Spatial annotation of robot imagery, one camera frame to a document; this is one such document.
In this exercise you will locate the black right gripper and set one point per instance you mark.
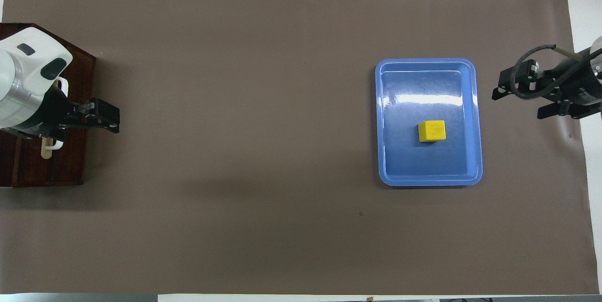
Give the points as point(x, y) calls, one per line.
point(583, 90)

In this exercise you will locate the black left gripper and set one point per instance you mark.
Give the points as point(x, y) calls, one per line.
point(47, 118)

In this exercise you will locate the yellow cube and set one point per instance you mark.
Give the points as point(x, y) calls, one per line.
point(431, 131)

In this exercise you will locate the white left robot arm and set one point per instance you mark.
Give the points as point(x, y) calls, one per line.
point(23, 71)

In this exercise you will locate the dark wooden cabinet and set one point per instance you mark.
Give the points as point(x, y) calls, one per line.
point(80, 161)

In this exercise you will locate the brown table mat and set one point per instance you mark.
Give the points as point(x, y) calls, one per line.
point(235, 151)

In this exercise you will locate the blue plastic tray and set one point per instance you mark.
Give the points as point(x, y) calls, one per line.
point(404, 161)

